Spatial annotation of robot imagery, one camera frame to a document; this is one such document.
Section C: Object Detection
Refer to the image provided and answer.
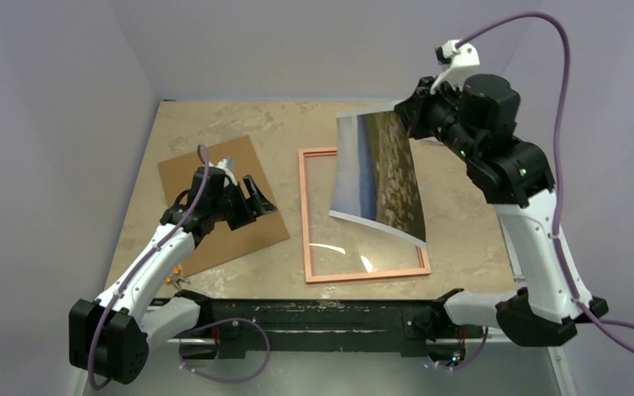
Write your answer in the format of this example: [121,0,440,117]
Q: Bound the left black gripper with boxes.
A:
[211,176,275,230]

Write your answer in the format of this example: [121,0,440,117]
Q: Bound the brown cardboard backing board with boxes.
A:
[158,136,289,275]

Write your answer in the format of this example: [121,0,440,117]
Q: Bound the landscape photo print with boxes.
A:
[329,111,427,248]

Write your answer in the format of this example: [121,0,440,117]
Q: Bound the clear glass sheet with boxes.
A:
[305,154,424,277]

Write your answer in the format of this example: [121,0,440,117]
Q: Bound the red picture frame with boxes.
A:
[298,147,433,285]

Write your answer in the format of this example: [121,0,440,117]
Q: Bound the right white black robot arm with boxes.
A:
[395,74,608,347]

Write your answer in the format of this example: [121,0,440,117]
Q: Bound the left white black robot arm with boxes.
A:
[69,160,277,390]

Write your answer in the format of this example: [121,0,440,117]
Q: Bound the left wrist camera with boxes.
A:
[215,157,238,186]

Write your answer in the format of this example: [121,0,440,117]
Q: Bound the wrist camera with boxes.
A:
[215,157,238,186]
[430,40,480,95]

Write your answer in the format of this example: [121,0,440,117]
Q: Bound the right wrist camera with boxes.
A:
[430,40,480,95]

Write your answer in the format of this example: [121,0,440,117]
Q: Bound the aluminium rail frame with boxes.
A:
[68,98,578,396]

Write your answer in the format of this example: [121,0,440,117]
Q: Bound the orange handled pliers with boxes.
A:
[165,267,190,290]

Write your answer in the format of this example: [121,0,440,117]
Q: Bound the black mounting base plate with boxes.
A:
[177,296,483,359]

